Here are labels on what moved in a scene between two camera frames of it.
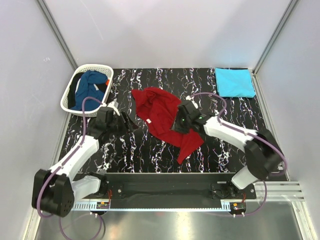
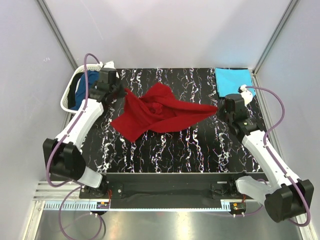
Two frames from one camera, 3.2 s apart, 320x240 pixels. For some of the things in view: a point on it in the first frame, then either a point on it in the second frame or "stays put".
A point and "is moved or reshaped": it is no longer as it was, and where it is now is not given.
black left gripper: x=122 y=122 to x=116 y=89
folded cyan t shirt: x=232 y=82 stays put
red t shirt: x=158 y=107 is moved or reshaped
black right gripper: x=180 y=122 to x=225 y=112
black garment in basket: x=71 y=99 stays put
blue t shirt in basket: x=86 y=88 stays put
